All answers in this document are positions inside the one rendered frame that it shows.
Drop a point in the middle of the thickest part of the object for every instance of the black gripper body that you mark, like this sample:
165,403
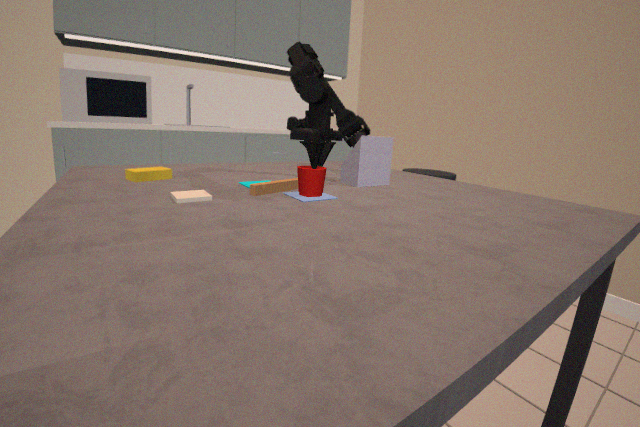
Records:
319,127

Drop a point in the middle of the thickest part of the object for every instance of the beige flat block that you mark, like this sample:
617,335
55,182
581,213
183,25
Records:
190,196

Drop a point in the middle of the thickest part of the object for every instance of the red cup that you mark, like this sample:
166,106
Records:
311,181

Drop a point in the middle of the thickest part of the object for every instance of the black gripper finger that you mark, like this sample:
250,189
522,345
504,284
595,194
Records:
314,150
326,150

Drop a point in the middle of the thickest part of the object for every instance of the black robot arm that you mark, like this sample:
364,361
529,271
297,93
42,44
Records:
306,75

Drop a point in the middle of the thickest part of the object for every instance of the orange flat bar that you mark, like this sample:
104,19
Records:
263,188

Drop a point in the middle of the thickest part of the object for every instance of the yellow rectangular block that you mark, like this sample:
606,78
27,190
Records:
148,174

